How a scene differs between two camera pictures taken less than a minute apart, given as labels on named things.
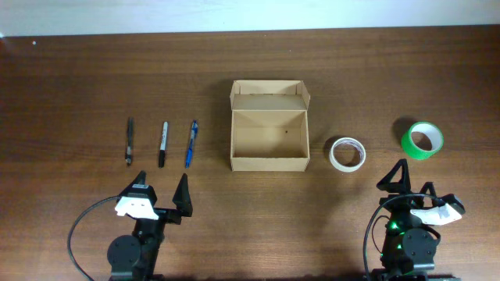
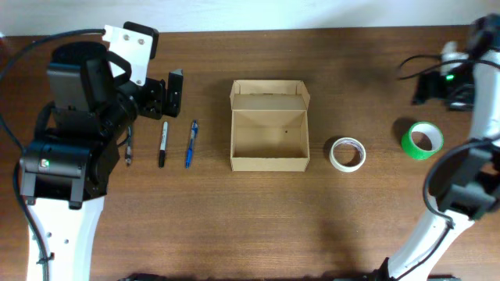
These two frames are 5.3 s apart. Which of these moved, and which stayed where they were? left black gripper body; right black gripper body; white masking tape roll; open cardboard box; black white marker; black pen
Moved: right black gripper body; left black gripper body
Stayed: black pen; open cardboard box; black white marker; white masking tape roll
